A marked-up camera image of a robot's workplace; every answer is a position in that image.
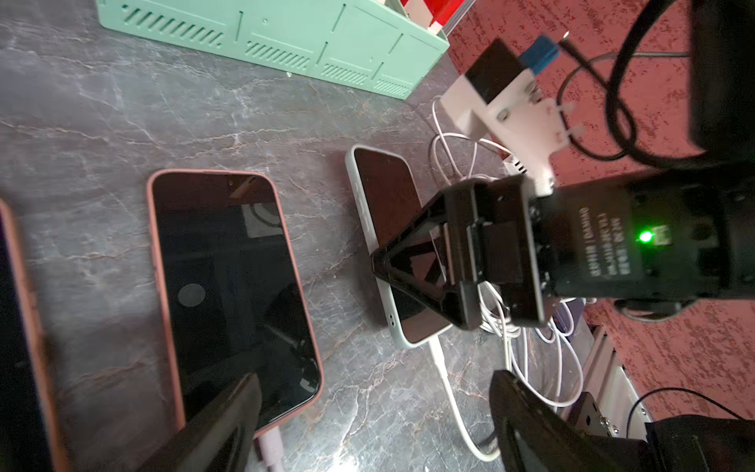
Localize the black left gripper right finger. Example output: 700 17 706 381
489 370 637 471

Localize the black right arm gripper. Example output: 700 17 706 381
442 168 737 325

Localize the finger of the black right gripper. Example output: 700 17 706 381
371 187 472 330

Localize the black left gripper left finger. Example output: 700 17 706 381
140 373 263 471

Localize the pink charging cable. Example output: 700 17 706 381
256 426 287 472

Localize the white charging cable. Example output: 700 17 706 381
427 335 503 463

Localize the white case phone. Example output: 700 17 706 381
345 145 450 349

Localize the pink case phone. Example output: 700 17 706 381
147 169 324 434

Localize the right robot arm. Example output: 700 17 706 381
372 1 754 336

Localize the dark phone far left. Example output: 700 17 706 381
1 202 71 471

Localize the green file organizer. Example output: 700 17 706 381
96 0 449 100

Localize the bundle of white cables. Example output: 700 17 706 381
427 96 588 408

